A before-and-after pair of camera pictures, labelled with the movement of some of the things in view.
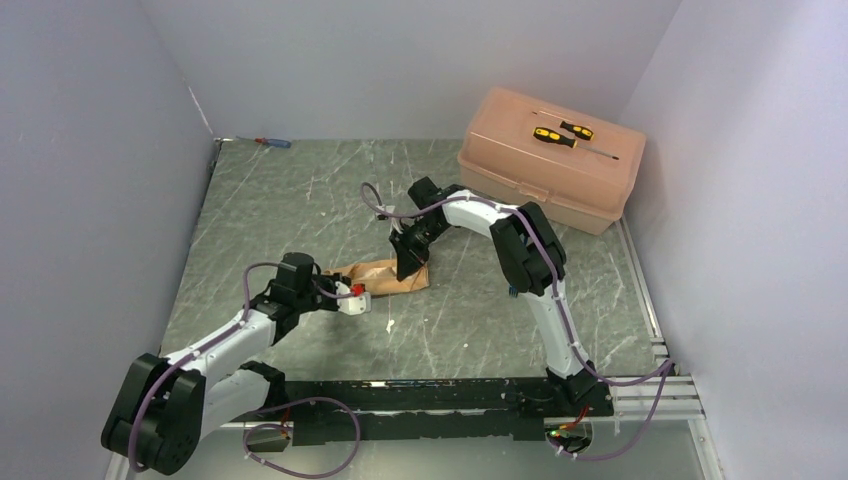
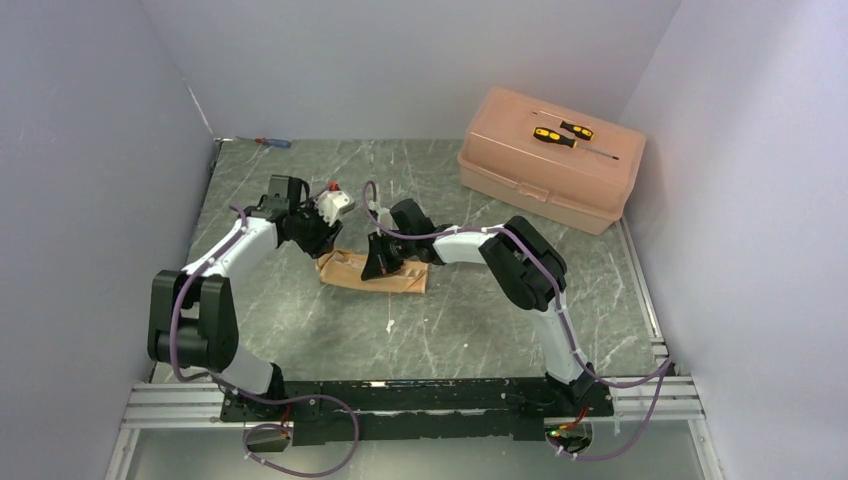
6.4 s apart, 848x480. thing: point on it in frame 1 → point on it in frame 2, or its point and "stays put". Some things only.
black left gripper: [331, 279] → [324, 241]
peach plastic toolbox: [519, 150] stays put
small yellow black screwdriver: [584, 133] stays put
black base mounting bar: [496, 412] stays put
